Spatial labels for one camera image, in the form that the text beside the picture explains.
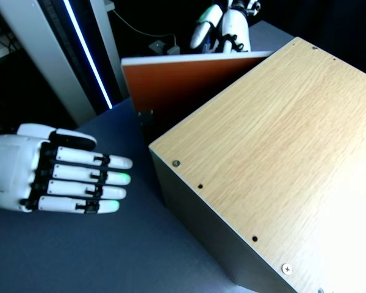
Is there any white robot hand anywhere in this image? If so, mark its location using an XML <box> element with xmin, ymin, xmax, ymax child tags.
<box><xmin>0</xmin><ymin>123</ymin><xmax>134</xmax><ymax>215</ymax></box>

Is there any cabinet door with brown inside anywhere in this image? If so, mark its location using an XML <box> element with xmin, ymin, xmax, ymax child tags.
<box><xmin>121</xmin><ymin>50</ymin><xmax>274</xmax><ymax>144</ymax></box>

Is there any metal cabinet hinge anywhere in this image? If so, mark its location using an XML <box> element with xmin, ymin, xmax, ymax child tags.
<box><xmin>137</xmin><ymin>109</ymin><xmax>155</xmax><ymax>129</ymax></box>

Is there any wooden cabinet box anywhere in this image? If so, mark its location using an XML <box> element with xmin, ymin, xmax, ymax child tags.
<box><xmin>148</xmin><ymin>36</ymin><xmax>366</xmax><ymax>293</ymax></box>

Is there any grey table cloth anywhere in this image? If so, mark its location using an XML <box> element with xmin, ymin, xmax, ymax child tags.
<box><xmin>0</xmin><ymin>20</ymin><xmax>295</xmax><ymax>293</ymax></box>

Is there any glowing light strip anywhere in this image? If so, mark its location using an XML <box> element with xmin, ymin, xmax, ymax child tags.
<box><xmin>62</xmin><ymin>0</ymin><xmax>113</xmax><ymax>110</ymax></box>

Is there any black power adapter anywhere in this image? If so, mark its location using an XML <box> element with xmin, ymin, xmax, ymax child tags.
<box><xmin>148</xmin><ymin>38</ymin><xmax>167</xmax><ymax>55</ymax></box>

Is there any wide white frame post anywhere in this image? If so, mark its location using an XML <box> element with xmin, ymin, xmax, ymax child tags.
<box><xmin>0</xmin><ymin>0</ymin><xmax>98</xmax><ymax>126</ymax></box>

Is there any narrow white frame post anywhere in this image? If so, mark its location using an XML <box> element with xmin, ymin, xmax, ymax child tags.
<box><xmin>90</xmin><ymin>0</ymin><xmax>131</xmax><ymax>99</ymax></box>

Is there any thin black cable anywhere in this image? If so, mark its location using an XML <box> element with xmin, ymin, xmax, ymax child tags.
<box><xmin>111</xmin><ymin>8</ymin><xmax>178</xmax><ymax>46</ymax></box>

